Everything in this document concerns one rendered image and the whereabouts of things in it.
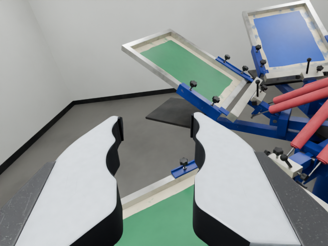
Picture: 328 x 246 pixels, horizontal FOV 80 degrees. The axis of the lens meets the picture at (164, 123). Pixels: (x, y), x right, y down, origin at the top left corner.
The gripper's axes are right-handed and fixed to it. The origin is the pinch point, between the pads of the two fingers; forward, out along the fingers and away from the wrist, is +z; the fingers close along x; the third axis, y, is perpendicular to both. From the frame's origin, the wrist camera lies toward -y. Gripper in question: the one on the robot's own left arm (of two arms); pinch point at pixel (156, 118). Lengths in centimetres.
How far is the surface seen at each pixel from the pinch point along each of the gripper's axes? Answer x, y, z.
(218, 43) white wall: 122, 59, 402
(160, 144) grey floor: -2, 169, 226
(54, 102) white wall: -227, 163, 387
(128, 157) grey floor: -48, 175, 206
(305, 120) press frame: 86, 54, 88
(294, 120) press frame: 80, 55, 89
